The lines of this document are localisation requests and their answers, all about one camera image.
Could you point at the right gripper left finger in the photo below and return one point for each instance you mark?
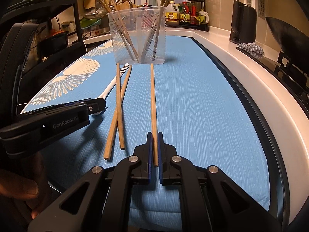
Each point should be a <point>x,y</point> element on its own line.
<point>100,199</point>

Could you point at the blue white dish cloth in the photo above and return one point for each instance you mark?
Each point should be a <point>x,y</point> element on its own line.
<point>253,49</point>

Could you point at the black gas stove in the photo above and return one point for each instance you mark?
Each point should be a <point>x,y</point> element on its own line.
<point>288,75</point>

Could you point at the black metal shelf rack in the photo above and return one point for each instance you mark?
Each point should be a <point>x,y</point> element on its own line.
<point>46,56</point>

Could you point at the green plastic basin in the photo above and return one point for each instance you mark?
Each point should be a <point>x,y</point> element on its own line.
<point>86,23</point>

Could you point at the black wok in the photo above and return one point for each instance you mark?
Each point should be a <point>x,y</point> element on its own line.
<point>292,41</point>

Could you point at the yellow label oil jug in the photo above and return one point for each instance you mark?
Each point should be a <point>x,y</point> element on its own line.
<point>172,14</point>

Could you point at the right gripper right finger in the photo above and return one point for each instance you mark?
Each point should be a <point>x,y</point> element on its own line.
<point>209,199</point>

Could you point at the wooden chopstick crossing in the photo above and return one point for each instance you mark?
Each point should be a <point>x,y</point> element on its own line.
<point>119,109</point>

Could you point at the clear plastic utensil holder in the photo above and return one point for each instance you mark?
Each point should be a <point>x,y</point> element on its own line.
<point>129,30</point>

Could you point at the orange lidded pot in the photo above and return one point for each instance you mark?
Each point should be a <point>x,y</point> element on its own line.
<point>56,33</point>

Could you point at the wooden cutting board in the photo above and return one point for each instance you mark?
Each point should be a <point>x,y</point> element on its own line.
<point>122,5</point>

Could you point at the chrome sink faucet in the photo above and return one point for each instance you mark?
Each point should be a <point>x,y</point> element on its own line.
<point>120,0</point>

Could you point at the left hand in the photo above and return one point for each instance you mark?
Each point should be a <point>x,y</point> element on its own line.
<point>24,198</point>

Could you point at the white ceramic spoon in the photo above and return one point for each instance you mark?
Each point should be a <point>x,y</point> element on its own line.
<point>110,86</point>

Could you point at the dark sauce bottle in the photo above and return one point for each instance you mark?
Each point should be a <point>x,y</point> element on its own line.
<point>184,14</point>

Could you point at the black electric kettle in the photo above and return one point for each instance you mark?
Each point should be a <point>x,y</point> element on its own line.
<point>244,23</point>

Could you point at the blue patterned table mat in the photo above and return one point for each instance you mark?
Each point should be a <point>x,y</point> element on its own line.
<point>198,113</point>

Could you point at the black condiment rack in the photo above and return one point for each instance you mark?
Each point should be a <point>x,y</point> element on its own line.
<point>199,16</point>

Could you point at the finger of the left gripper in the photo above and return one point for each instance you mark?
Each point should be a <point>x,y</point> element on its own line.
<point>88,101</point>
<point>97,109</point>

